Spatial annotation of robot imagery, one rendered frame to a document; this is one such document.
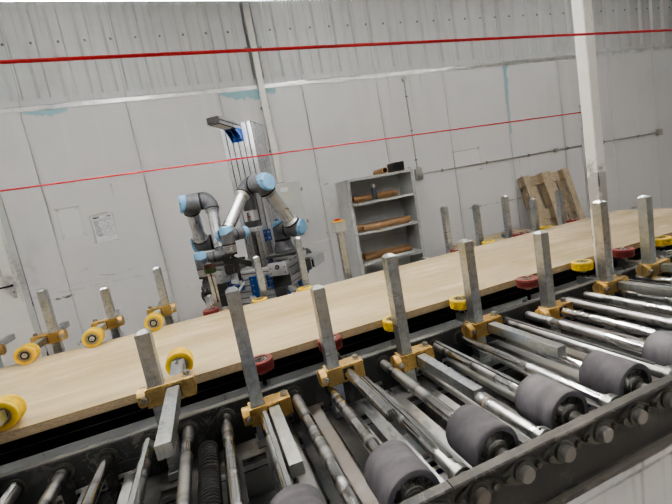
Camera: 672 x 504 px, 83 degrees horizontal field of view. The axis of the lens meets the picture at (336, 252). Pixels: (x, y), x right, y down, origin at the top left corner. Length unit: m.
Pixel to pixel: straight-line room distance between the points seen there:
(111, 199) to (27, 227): 0.86
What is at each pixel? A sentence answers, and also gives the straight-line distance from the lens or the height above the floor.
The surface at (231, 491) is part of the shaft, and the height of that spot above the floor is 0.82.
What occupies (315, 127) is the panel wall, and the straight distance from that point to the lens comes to 5.04.
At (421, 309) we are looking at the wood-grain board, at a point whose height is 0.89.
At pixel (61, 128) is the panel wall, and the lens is 5.13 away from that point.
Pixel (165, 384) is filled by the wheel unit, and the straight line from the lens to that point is 1.09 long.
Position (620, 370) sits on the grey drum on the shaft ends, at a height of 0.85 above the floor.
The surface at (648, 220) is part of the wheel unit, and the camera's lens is 1.95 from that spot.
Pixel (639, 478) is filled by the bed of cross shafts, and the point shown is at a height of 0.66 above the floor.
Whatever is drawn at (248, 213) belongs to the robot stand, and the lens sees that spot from 3.01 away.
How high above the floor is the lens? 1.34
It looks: 8 degrees down
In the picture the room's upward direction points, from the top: 10 degrees counter-clockwise
